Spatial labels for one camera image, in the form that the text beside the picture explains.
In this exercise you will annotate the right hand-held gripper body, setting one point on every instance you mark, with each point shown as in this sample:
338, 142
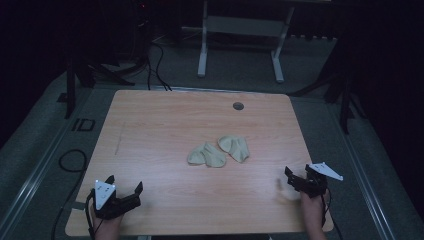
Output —
316, 181

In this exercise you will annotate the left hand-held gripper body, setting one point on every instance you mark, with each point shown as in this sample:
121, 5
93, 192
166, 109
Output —
105, 195

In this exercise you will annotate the beige sock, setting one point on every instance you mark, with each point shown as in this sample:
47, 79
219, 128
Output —
208, 156
235, 146

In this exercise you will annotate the person's right hand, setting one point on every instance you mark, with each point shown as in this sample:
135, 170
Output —
311, 213

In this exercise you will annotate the person's left hand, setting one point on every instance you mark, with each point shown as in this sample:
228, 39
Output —
107, 228

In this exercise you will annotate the grey tape piece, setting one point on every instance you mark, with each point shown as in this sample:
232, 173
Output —
78, 205

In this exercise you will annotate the black metal stand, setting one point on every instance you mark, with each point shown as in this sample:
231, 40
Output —
83, 71
343, 93

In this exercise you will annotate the white metal desk frame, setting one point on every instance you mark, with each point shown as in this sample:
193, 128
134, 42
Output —
240, 25

